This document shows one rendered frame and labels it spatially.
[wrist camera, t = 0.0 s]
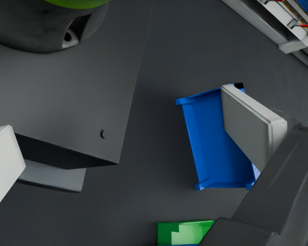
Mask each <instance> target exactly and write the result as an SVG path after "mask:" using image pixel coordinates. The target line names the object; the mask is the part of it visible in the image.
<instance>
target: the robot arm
mask: <svg viewBox="0 0 308 246"><path fill-rule="evenodd" d="M109 1H110V0H0V44H2V45H5V46H8V47H11V48H14V49H17V50H21V51H26V52H32V53H54V52H60V51H63V50H67V49H69V48H72V47H74V46H76V45H77V44H79V43H81V42H83V41H84V40H86V39H87V38H89V37H90V36H91V35H92V34H93V33H94V32H95V31H96V30H97V29H98V28H99V26H100V25H101V23H102V22H103V20H104V18H105V15H106V12H107V9H108V5H109ZM220 91H221V102H222V111H223V122H224V130H225V131H226V132H227V133H228V135H229V136H230V137H231V138H232V139H233V141H234V142H235V143H236V144H237V145H238V147H239V148H240V149H241V150H242V151H243V153H244V154H245V155H246V156H247V157H248V159H249V160H250V161H251V162H252V163H253V164H254V166H255V167H256V168H257V169H258V170H259V171H260V175H259V177H258V178H257V180H256V181H255V183H254V184H253V185H252V187H251V189H250V190H249V192H248V193H247V195H246V196H245V198H244V199H243V201H242V202H241V204H240V205H239V207H238V208H237V210H236V211H235V213H234V214H233V216H232V218H231V219H228V218H225V217H218V218H217V219H216V220H215V221H214V223H213V224H212V226H211V227H210V228H209V230H208V231H207V233H206V234H205V235H204V237H203V238H202V240H201V241H200V243H199V244H198V245H197V246H306V244H307V241H308V122H303V123H301V122H299V121H298V120H296V119H294V118H292V117H291V116H289V115H288V114H286V113H285V112H283V111H279V110H275V109H273V110H269V109H268V108H266V107H265V106H263V105H262V104H260V103H259V102H257V101H256V100H254V99H253V98H251V97H250V96H248V95H246V94H245V93H243V92H242V91H240V90H239V89H237V88H236V87H234V86H233V85H231V84H227V85H222V87H221V88H220ZM25 167H26V165H25V162H24V159H23V157H22V153H21V151H20V148H19V145H18V142H17V139H16V137H15V134H14V131H13V128H12V126H9V125H5V126H0V202H1V200H2V199H3V198H4V196H5V195H6V193H7V192H8V191H9V189H10V188H11V186H12V185H13V184H14V182H15V181H16V180H17V178H18V177H19V176H20V174H21V173H22V172H23V170H24V169H25Z"/></svg>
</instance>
